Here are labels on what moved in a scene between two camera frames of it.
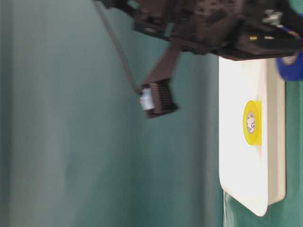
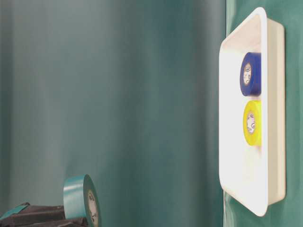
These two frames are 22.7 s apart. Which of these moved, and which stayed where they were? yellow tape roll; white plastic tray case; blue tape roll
Moved: blue tape roll
Stayed: yellow tape roll; white plastic tray case
